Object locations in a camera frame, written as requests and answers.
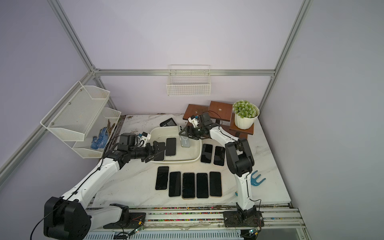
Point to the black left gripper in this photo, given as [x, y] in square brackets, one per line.
[150, 153]

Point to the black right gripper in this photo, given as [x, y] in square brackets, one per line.
[188, 132]

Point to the clear case silver phone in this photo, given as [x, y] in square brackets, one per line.
[185, 142]

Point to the black phone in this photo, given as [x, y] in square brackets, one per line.
[171, 147]

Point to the black phone placed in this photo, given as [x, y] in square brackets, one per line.
[175, 188]
[162, 178]
[188, 186]

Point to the blue case phone large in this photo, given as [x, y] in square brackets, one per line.
[206, 156]

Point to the pink case phone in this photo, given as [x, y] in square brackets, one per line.
[219, 156]
[215, 184]

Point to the light blue case phone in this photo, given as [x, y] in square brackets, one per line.
[202, 182]

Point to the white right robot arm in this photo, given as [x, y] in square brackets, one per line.
[240, 159]

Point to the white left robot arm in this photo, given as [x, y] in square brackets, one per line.
[68, 218]

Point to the white plastic storage box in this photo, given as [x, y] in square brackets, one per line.
[182, 154]

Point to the black slotted tray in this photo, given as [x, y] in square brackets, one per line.
[168, 123]

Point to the brown wooden tiered stand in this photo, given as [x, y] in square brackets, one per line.
[221, 113]

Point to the blue toy in shelf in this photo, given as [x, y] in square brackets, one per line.
[100, 141]

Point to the white ribbed plant pot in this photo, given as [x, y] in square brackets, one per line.
[244, 123]

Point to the green artificial plant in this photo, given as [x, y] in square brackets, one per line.
[245, 109]

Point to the blue yellow toy fork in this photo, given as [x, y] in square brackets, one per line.
[251, 179]

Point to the white mesh upper shelf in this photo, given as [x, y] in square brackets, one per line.
[72, 118]

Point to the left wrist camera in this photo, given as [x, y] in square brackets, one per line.
[143, 138]

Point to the white wire wall basket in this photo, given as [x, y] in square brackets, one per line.
[189, 80]

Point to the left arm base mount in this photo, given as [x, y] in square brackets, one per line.
[128, 220]

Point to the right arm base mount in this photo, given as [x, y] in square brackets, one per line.
[240, 219]

